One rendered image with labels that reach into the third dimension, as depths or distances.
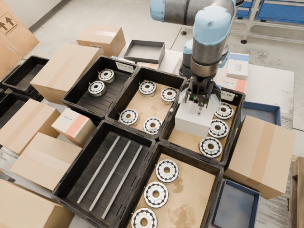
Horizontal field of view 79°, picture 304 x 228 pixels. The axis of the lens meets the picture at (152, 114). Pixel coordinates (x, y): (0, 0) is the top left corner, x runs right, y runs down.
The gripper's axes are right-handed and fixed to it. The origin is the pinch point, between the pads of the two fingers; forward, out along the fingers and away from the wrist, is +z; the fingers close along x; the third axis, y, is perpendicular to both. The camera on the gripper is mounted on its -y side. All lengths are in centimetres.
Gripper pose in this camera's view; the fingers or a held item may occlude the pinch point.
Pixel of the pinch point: (198, 103)
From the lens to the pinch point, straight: 71.3
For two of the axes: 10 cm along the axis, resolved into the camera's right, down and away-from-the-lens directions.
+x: 9.2, 2.7, -2.9
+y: -3.8, 8.0, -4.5
